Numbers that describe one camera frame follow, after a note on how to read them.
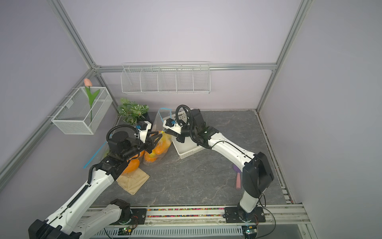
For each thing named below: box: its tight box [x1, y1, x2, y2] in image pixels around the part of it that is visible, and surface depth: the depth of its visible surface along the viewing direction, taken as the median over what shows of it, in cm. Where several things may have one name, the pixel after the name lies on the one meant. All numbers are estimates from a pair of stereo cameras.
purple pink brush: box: [232, 163, 242, 190], surface depth 84 cm
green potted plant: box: [117, 97, 150, 125], surface depth 88 cm
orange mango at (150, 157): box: [144, 150, 158, 163], surface depth 87 cm
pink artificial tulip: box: [83, 78, 101, 123], surface depth 82 cm
